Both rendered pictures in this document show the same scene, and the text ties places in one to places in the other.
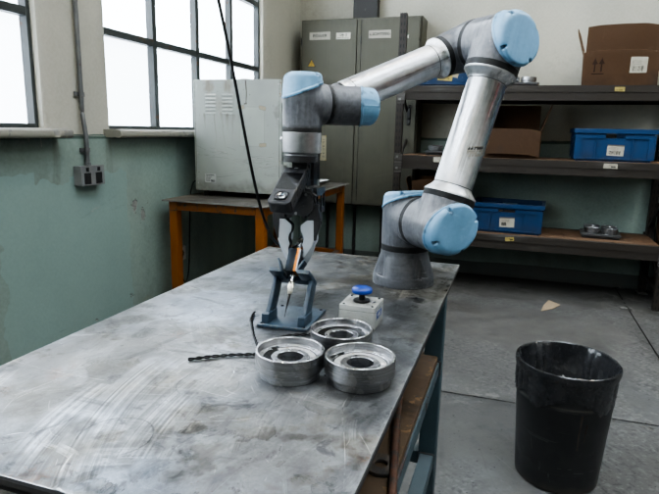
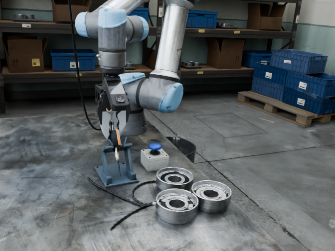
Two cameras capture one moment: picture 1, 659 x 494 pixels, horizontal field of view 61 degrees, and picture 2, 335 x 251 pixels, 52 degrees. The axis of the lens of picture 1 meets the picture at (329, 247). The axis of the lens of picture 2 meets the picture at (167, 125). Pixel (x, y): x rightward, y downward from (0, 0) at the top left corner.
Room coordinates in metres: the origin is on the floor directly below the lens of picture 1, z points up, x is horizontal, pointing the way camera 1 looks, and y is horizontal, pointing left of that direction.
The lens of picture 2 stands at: (0.28, 0.58, 1.30)
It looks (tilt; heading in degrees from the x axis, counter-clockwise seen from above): 20 degrees down; 318
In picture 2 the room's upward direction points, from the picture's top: 4 degrees clockwise
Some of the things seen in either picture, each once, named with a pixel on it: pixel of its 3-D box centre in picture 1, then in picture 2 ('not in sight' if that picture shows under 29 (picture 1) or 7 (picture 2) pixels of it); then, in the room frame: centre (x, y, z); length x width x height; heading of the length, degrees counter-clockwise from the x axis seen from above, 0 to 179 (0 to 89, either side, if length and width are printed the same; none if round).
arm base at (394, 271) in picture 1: (403, 262); (128, 117); (1.36, -0.19, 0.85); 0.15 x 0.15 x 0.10
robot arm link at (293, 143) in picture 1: (300, 144); (110, 59); (1.10, 0.06, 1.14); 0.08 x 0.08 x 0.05
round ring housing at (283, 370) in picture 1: (289, 361); (176, 206); (0.80, 0.06, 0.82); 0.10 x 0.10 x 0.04
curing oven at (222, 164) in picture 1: (265, 139); not in sight; (3.44, 0.40, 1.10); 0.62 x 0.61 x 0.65; 162
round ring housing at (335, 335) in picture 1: (341, 339); (174, 181); (0.90, -0.02, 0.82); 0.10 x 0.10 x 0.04
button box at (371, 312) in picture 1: (362, 310); (154, 158); (1.05, -0.07, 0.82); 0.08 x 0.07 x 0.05; 162
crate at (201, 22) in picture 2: not in sight; (194, 19); (3.75, -2.91, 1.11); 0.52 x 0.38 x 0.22; 72
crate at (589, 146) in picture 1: (610, 145); (124, 15); (4.06, -1.98, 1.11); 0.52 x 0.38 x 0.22; 72
